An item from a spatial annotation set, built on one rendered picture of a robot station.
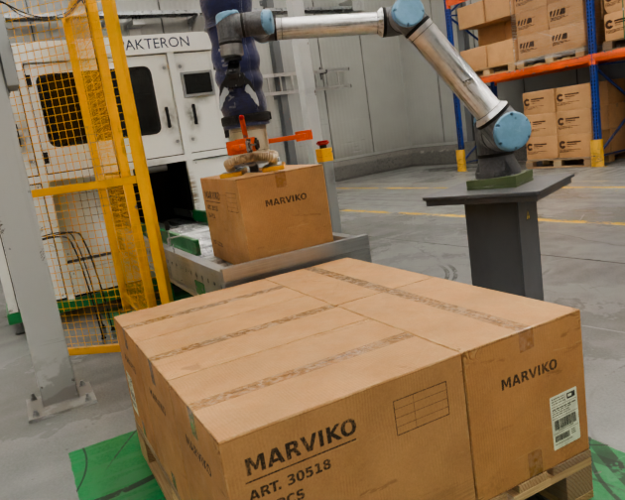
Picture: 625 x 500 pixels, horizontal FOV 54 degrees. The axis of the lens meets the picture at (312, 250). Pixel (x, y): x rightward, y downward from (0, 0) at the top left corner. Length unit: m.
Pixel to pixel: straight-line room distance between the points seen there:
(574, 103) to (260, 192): 8.03
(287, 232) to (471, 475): 1.39
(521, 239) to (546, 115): 7.87
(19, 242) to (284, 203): 1.22
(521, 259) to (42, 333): 2.17
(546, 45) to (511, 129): 7.90
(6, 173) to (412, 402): 2.16
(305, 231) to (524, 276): 0.95
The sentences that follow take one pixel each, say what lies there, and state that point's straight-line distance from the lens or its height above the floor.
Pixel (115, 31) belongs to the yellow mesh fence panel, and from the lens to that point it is 3.20.
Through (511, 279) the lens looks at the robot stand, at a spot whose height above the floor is 0.36.
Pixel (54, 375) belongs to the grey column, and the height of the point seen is 0.16.
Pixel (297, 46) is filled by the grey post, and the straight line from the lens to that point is 5.84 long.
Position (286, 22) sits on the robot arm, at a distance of 2.63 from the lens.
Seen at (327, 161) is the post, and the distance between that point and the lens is 3.27.
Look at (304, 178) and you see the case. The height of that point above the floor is 0.90.
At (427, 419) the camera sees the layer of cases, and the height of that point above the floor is 0.42.
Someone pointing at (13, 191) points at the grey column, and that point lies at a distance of 3.03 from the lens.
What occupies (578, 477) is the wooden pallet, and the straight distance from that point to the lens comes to 1.90.
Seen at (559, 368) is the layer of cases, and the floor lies 0.41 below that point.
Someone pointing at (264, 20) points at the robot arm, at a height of 1.53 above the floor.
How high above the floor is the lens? 1.09
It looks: 11 degrees down
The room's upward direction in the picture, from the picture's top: 8 degrees counter-clockwise
